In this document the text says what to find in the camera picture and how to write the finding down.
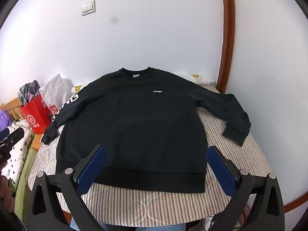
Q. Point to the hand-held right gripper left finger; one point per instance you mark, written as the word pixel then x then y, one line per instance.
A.
pixel 92 170

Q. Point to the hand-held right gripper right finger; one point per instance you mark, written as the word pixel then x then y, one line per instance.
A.
pixel 221 170

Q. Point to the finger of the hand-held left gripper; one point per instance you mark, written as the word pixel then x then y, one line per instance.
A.
pixel 16 136

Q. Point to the black sweatshirt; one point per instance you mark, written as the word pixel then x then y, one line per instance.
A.
pixel 134 125

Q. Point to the person's left hand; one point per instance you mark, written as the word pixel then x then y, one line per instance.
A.
pixel 6 197

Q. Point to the white floral blanket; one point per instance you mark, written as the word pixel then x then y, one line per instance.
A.
pixel 16 154

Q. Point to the purple cloth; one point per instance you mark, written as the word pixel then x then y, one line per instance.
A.
pixel 4 120

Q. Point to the red paper bag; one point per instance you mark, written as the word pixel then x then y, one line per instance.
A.
pixel 36 115

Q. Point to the wooden headboard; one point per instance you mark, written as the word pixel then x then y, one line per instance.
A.
pixel 12 108

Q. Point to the green cloth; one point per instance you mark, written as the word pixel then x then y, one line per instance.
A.
pixel 22 185

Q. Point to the plaid cloth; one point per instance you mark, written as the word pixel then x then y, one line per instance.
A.
pixel 28 91

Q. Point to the white plastic bag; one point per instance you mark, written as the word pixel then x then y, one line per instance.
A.
pixel 56 89

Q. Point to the striped bed sheet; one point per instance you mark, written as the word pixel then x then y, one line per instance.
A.
pixel 156 204

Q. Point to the brown wooden baseboard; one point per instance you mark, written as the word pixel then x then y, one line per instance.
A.
pixel 297 201

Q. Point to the white cloth with yellow print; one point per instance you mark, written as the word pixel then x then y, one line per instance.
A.
pixel 204 79

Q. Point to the brown wooden door frame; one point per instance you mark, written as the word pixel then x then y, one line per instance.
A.
pixel 227 28

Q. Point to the white light switch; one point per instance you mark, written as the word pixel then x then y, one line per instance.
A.
pixel 88 8

